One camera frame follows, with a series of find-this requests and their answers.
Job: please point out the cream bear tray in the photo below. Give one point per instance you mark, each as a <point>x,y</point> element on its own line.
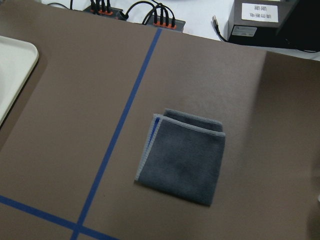
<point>17,60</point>

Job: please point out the folded grey cloth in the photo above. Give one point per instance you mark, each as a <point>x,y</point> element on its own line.
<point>182,156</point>

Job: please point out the black power strip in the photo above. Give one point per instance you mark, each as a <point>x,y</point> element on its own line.
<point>151,13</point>

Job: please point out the black box with label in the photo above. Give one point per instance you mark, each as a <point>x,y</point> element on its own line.
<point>286,24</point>

